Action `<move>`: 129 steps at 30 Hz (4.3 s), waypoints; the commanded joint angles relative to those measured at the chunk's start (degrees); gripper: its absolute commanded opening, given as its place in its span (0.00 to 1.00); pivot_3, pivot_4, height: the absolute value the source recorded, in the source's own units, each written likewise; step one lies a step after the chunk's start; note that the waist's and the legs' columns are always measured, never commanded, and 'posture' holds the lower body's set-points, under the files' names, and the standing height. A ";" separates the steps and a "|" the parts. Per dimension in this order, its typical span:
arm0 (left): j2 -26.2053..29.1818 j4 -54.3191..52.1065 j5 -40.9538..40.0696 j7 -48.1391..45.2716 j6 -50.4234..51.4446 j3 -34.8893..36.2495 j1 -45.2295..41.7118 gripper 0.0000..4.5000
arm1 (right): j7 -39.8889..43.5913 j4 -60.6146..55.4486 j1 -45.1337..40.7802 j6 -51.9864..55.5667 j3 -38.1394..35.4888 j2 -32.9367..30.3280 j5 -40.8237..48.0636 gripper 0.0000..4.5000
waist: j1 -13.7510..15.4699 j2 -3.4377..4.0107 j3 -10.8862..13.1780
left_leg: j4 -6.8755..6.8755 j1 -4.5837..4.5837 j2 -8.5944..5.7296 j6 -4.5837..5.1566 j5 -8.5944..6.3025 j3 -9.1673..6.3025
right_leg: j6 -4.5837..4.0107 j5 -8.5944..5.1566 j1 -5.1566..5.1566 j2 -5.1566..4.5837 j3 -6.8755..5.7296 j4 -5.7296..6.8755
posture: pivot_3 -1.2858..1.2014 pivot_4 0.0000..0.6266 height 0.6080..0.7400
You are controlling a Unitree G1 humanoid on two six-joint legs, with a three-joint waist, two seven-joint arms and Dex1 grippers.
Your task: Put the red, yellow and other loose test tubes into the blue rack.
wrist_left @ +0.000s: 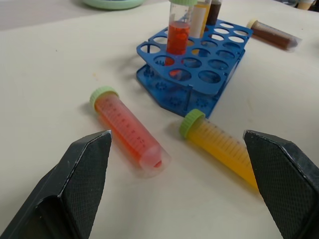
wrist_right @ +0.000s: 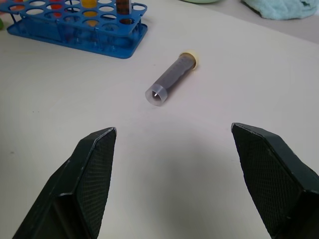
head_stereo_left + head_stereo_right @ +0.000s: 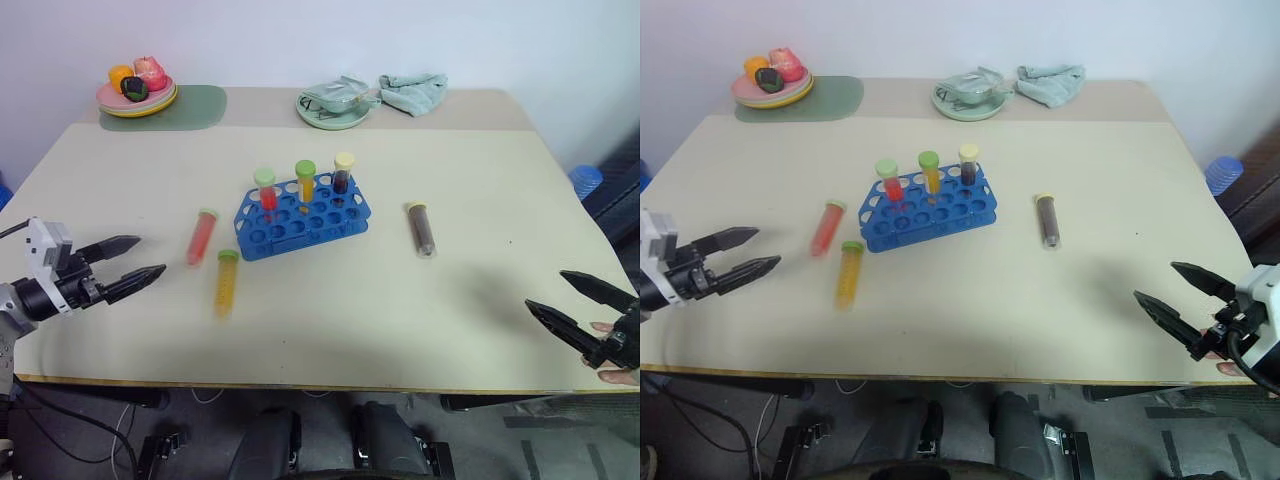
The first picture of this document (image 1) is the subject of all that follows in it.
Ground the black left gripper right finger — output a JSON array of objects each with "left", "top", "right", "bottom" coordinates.
[{"left": 243, "top": 129, "right": 319, "bottom": 239}]

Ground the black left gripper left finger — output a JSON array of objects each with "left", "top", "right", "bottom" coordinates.
[{"left": 0, "top": 130, "right": 113, "bottom": 239}]

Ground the yellow liquid tube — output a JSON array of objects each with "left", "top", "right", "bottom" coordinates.
[
  {"left": 190, "top": 0, "right": 212, "bottom": 39},
  {"left": 178, "top": 109, "right": 260, "bottom": 192}
]

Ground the red liquid tube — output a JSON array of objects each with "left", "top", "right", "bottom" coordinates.
[
  {"left": 89, "top": 86, "right": 172, "bottom": 179},
  {"left": 165, "top": 0, "right": 197, "bottom": 56}
]

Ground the blue tube rack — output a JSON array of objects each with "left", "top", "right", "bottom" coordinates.
[{"left": 136, "top": 18, "right": 254, "bottom": 119}]

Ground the beige cup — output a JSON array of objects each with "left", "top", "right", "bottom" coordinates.
[{"left": 297, "top": 0, "right": 313, "bottom": 10}]

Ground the mint green plate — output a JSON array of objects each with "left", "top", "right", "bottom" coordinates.
[{"left": 82, "top": 0, "right": 145, "bottom": 10}]

